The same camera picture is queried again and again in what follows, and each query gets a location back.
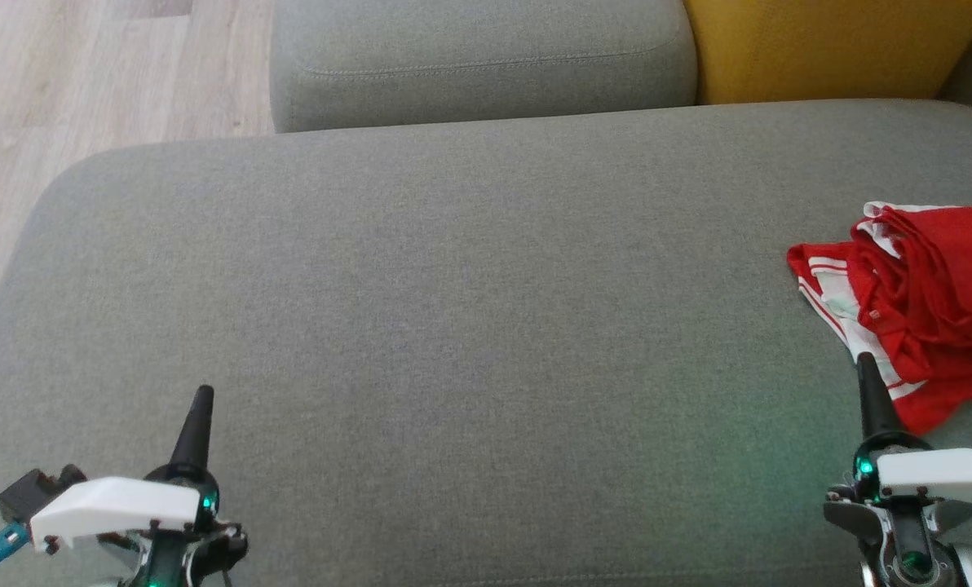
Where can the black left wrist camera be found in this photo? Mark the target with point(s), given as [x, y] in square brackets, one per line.
[33, 493]

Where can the red and white jersey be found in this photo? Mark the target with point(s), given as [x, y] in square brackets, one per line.
[832, 289]

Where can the red shorts with white stripe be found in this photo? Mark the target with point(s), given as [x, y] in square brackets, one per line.
[951, 277]

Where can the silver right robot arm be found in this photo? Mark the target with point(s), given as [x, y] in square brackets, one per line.
[910, 546]

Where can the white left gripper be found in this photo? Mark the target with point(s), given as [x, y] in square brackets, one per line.
[119, 505]

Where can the yellow sofa cushion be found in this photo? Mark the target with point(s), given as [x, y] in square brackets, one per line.
[828, 45]

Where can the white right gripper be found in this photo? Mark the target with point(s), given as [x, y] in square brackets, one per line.
[951, 477]

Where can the grey sofa seat cushion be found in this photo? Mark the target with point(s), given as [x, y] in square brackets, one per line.
[453, 326]

